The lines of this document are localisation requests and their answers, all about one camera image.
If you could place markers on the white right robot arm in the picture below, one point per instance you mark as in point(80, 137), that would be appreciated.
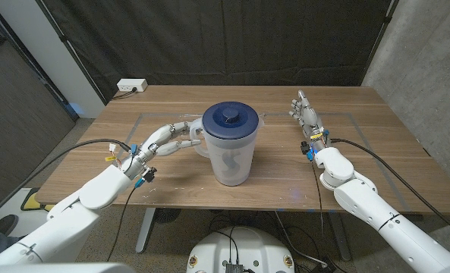
point(380, 220)

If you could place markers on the white power strip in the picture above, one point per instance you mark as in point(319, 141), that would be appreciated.
point(131, 84)

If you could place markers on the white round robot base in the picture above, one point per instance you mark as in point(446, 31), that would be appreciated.
point(247, 246)

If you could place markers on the black fabric backdrop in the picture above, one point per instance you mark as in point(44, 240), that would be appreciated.
point(228, 41)

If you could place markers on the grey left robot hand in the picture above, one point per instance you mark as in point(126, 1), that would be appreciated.
point(160, 136)

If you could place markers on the white table leg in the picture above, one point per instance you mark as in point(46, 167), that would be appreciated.
point(145, 231)

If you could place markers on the grey table leg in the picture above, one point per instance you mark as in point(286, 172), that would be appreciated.
point(340, 239)

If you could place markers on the dark leather shoe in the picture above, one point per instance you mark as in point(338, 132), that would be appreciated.
point(6, 223)

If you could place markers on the black power plug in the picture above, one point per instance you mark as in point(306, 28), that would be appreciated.
point(323, 266)

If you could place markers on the small grey electronics box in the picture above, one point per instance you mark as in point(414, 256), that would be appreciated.
point(234, 268)

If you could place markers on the black round ribbed disc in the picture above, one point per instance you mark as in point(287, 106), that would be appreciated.
point(167, 215)

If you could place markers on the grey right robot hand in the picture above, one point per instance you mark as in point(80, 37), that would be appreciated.
point(310, 117)

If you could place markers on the translucent pitcher with blue lid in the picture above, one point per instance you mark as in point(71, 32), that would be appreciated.
point(230, 151)

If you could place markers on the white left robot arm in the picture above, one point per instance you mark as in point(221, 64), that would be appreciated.
point(57, 231)

